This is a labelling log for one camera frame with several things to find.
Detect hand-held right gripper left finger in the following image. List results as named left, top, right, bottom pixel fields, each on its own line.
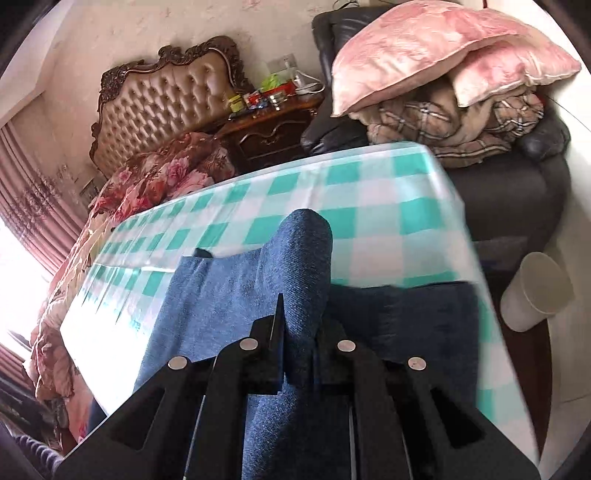
left=52, top=292, right=285, bottom=480

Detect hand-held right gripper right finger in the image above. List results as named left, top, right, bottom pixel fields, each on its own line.
left=313, top=322, right=541, bottom=480

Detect blue denim pants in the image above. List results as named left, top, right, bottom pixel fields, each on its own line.
left=134, top=209, right=482, bottom=480

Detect teal white checked tablecloth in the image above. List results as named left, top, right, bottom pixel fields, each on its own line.
left=60, top=140, right=542, bottom=468

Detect white plastic waste bin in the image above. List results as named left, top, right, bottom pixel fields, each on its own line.
left=501, top=251, right=576, bottom=333

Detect red floral bedding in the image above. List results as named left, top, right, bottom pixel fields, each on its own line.
left=30, top=131, right=237, bottom=445

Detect dark wooden nightstand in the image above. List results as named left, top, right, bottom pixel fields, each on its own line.
left=214, top=91, right=327, bottom=174

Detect black leather armchair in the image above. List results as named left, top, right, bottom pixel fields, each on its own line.
left=300, top=11, right=572, bottom=297

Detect beige plaid blanket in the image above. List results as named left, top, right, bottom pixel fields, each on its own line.
left=366, top=85, right=546, bottom=160

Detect green packet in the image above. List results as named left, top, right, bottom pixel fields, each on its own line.
left=259, top=73, right=290, bottom=92

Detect tufted carved wooden headboard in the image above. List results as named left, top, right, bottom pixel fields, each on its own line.
left=89, top=35, right=255, bottom=179

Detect pink curtain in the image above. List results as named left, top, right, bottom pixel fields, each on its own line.
left=0, top=124, right=86, bottom=278

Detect large pink satin pillow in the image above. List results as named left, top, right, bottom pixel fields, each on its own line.
left=331, top=0, right=573, bottom=117

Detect white charger cable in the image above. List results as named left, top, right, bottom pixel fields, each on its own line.
left=290, top=68, right=325, bottom=96

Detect wall socket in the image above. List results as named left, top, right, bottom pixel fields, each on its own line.
left=270, top=54, right=299, bottom=75

